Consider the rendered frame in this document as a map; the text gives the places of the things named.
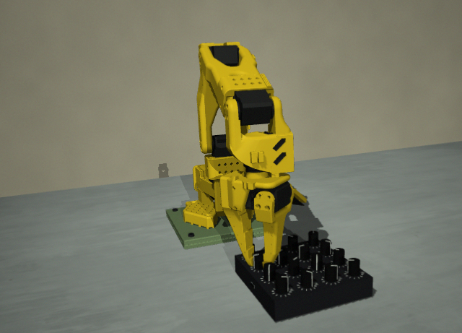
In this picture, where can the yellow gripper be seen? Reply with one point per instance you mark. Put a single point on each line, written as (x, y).
(270, 197)

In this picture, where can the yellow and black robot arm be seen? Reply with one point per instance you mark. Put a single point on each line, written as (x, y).
(244, 100)

